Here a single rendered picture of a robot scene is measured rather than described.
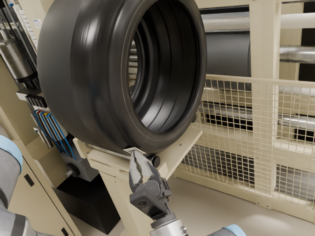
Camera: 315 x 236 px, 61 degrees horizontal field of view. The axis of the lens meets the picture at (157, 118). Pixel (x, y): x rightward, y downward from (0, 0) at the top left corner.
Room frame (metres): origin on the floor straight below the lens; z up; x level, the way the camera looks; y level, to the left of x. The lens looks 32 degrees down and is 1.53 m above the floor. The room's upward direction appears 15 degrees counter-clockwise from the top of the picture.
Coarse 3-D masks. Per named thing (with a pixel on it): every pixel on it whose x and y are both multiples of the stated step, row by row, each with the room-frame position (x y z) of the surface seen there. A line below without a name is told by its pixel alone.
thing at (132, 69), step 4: (132, 44) 1.31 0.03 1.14; (132, 48) 1.33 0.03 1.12; (132, 52) 1.33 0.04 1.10; (136, 52) 1.31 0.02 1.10; (132, 56) 1.33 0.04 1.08; (136, 56) 1.31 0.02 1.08; (132, 60) 1.36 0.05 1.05; (136, 60) 1.31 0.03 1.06; (132, 64) 1.35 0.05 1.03; (136, 64) 1.33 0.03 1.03; (128, 68) 1.37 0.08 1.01; (132, 68) 1.35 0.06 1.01; (136, 68) 1.33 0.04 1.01; (128, 72) 1.36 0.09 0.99; (132, 72) 1.34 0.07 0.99; (136, 72) 1.32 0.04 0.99; (128, 76) 1.38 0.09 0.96; (132, 76) 1.36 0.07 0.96; (132, 80) 1.37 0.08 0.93; (132, 84) 1.36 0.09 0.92
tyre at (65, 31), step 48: (96, 0) 0.71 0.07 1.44; (144, 0) 0.74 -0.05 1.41; (192, 0) 0.93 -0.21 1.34; (48, 48) 0.74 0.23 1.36; (96, 48) 0.64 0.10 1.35; (144, 48) 1.14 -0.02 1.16; (192, 48) 1.04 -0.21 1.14; (48, 96) 0.72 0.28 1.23; (96, 96) 0.60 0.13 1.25; (144, 96) 1.07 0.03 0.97; (192, 96) 0.88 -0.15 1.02; (96, 144) 0.68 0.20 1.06; (144, 144) 0.64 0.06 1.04
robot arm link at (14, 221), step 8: (0, 200) 0.28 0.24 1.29; (0, 208) 0.26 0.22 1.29; (0, 216) 0.24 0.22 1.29; (8, 216) 0.25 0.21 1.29; (16, 216) 0.25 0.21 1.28; (24, 216) 0.26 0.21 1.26; (0, 224) 0.23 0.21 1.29; (8, 224) 0.23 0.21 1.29; (16, 224) 0.24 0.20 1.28; (24, 224) 0.24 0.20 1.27; (0, 232) 0.22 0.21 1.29; (8, 232) 0.22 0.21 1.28; (16, 232) 0.23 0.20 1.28; (24, 232) 0.23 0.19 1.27; (32, 232) 0.24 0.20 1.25; (40, 232) 0.25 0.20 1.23
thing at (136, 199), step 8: (136, 192) 0.46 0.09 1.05; (144, 192) 0.45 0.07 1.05; (136, 200) 0.44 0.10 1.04; (144, 200) 0.44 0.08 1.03; (152, 200) 0.45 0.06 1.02; (144, 208) 0.45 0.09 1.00; (152, 208) 0.45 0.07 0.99; (160, 208) 0.45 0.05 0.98; (152, 216) 0.46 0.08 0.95; (160, 216) 0.46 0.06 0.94
